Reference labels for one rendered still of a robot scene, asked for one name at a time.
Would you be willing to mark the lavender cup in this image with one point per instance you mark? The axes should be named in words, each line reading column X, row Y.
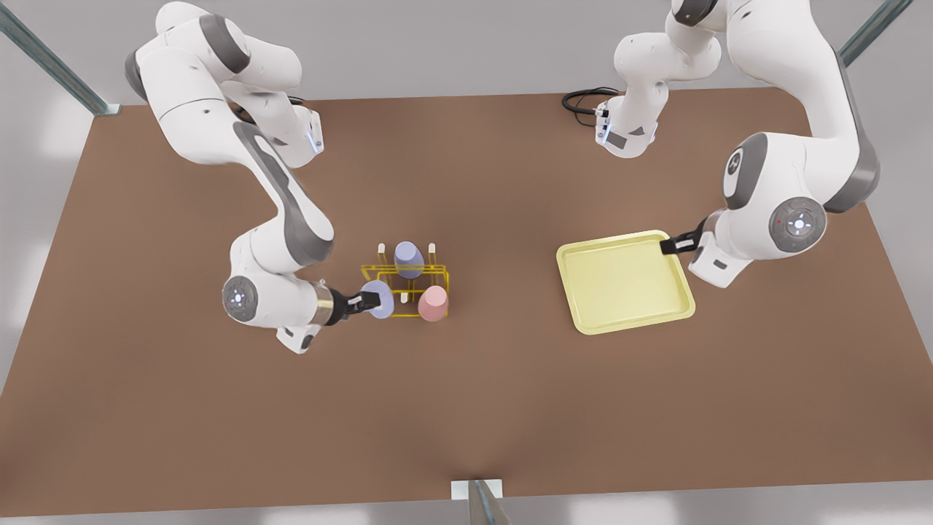
column 380, row 300
column 408, row 259

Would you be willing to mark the yellow square tray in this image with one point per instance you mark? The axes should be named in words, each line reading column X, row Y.
column 623, row 284

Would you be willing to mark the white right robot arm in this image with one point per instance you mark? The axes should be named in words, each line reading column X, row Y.
column 211, row 117

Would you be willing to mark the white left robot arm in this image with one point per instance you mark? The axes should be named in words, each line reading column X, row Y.
column 794, row 168

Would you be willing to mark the pink cup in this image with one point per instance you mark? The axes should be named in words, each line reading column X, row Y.
column 433, row 305

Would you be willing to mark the silver frame post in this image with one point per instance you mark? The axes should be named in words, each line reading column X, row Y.
column 875, row 29
column 481, row 503
column 55, row 62

